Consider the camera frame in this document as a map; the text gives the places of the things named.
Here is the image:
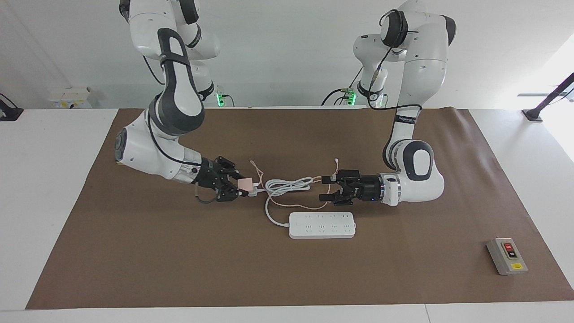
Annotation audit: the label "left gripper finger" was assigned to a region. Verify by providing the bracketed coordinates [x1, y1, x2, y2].
[319, 191, 352, 206]
[322, 170, 360, 183]

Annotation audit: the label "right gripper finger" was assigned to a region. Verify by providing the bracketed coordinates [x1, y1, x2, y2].
[217, 156, 245, 180]
[217, 184, 249, 202]

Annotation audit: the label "pink charging cable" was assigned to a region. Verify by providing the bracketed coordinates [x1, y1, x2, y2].
[250, 157, 340, 210]

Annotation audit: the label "white power strip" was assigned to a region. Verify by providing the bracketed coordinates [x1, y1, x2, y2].
[288, 212, 357, 239]

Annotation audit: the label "brown paper mat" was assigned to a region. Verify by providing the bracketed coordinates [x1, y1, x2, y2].
[26, 108, 574, 310]

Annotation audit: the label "white box yellow labels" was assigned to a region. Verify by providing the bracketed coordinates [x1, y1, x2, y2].
[49, 87, 92, 109]

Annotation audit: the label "black stand bar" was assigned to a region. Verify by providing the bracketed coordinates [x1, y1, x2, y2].
[522, 72, 574, 122]

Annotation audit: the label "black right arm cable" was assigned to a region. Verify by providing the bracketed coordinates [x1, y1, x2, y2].
[143, 54, 220, 205]

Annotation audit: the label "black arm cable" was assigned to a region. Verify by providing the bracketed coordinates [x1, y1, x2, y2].
[367, 9, 423, 171]
[143, 54, 220, 205]

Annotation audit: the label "white cord with plug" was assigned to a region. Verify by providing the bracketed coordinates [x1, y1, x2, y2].
[248, 177, 313, 227]

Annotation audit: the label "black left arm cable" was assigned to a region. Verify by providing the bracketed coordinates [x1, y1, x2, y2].
[367, 9, 423, 171]

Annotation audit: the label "black base cable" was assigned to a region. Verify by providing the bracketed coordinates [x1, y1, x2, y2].
[321, 68, 364, 107]

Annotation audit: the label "grey on-off switch box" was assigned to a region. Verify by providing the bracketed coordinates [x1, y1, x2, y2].
[487, 237, 528, 275]

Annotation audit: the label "black bracket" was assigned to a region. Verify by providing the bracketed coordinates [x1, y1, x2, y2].
[0, 93, 24, 122]

